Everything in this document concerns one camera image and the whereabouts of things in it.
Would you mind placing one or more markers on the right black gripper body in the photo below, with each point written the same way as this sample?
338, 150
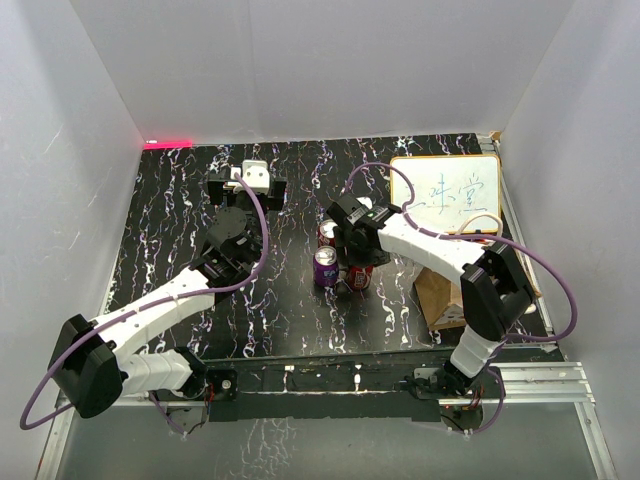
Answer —
353, 254

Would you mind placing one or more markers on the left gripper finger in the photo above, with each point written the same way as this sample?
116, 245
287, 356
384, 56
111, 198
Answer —
276, 194
218, 187

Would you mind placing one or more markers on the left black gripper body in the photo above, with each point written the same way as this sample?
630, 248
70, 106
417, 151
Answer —
257, 244

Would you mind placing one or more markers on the red Coke can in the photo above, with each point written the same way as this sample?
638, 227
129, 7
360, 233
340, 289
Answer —
359, 278
326, 234

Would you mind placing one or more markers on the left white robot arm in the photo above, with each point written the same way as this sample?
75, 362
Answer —
95, 362

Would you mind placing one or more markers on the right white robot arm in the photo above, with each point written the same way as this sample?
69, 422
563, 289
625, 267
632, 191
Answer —
495, 289

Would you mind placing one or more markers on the canvas bag with cat print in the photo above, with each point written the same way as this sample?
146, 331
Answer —
439, 299

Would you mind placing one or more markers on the pink LED strip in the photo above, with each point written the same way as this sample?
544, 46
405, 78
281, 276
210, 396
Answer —
157, 145

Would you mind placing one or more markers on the yellow framed whiteboard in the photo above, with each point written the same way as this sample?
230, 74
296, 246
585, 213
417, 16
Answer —
445, 190

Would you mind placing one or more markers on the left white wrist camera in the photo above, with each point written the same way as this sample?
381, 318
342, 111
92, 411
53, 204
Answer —
254, 173

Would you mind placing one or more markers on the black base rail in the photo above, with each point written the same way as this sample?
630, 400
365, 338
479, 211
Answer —
410, 384

